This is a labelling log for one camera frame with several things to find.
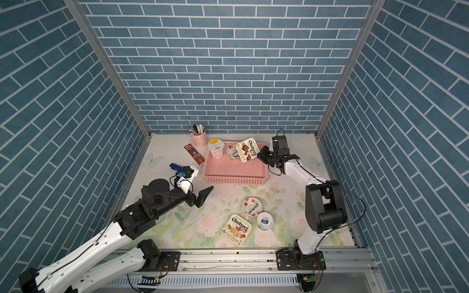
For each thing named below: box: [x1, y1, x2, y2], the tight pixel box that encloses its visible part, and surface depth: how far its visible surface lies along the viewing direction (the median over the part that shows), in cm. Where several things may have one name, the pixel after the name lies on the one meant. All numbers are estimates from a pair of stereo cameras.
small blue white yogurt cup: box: [256, 211, 274, 231], surface depth 80 cm
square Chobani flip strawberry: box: [221, 213, 253, 247], surface depth 80 cm
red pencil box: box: [183, 142, 206, 166], surface depth 110 cm
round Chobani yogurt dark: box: [226, 144, 240, 162], surface depth 107 cm
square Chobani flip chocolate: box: [235, 137, 261, 163], surface depth 96 cm
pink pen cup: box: [191, 131, 209, 154], surface depth 111 cm
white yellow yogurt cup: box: [208, 138, 225, 160], surface depth 104 cm
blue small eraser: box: [169, 162, 183, 173], surface depth 104 cm
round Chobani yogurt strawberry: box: [241, 196, 263, 218], surface depth 86 cm
